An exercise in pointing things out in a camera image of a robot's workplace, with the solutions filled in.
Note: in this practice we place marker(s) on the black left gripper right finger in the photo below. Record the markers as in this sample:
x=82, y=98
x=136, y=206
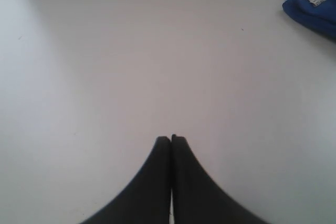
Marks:
x=196, y=197

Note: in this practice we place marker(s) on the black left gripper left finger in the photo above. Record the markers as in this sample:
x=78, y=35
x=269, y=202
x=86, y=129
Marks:
x=147, y=197

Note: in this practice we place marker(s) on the blue towel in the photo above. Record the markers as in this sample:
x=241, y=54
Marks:
x=316, y=15

